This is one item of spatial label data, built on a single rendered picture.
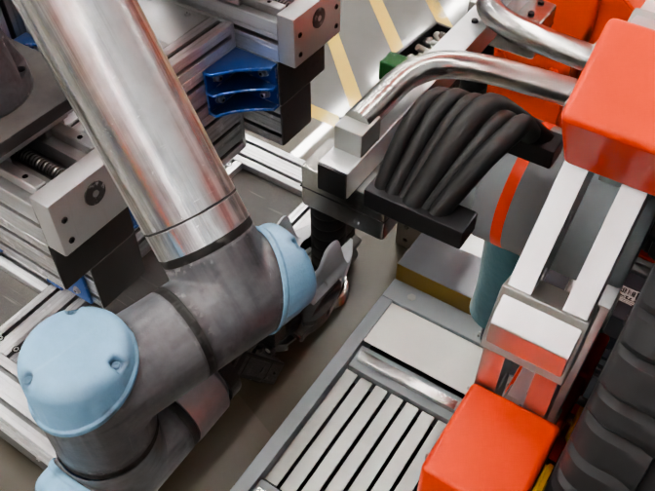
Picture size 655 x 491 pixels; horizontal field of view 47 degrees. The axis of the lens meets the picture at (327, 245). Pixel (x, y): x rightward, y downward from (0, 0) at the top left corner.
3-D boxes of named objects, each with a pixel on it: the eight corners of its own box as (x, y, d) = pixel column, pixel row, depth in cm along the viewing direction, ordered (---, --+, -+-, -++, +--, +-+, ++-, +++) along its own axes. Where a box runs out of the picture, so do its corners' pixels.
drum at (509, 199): (603, 324, 77) (646, 229, 67) (419, 240, 85) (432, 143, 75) (646, 240, 85) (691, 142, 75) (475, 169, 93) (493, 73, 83)
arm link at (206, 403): (207, 455, 64) (134, 408, 67) (240, 414, 66) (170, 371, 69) (195, 409, 58) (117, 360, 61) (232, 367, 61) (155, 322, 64)
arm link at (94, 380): (135, 254, 53) (161, 345, 61) (-17, 343, 48) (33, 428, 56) (201, 321, 49) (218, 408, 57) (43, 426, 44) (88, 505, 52)
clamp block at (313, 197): (382, 243, 68) (386, 201, 65) (300, 204, 72) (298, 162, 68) (409, 209, 71) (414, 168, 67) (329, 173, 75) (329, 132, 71)
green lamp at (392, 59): (397, 88, 131) (399, 67, 128) (376, 80, 132) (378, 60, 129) (408, 76, 133) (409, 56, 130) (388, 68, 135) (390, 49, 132)
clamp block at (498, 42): (532, 61, 88) (542, 20, 84) (461, 37, 91) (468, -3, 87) (549, 41, 90) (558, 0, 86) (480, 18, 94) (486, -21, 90)
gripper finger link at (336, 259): (375, 222, 72) (309, 277, 68) (372, 262, 77) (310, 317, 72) (350, 207, 74) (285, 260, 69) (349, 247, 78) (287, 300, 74)
